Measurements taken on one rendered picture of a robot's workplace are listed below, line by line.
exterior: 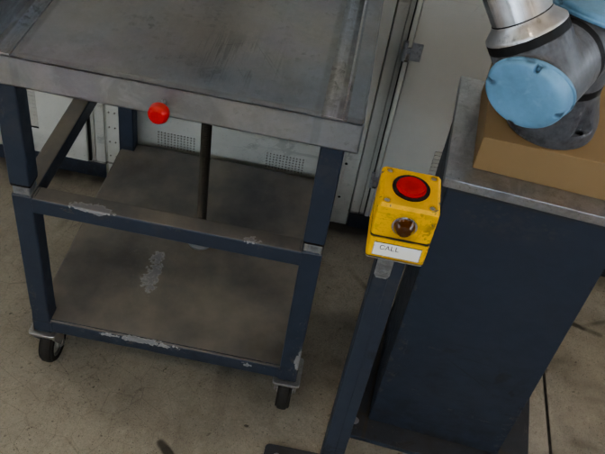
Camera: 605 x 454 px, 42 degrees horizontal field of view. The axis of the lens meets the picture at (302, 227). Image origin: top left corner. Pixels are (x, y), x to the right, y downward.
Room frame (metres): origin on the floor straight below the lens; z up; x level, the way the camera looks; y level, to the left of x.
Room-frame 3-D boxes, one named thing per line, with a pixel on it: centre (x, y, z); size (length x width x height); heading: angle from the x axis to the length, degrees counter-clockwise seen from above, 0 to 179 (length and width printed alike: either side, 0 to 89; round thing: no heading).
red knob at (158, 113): (0.97, 0.25, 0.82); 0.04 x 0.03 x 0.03; 179
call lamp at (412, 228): (0.75, -0.13, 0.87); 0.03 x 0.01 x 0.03; 89
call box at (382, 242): (0.80, -0.13, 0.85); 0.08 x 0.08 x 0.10; 89
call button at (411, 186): (0.80, -0.13, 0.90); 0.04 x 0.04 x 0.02
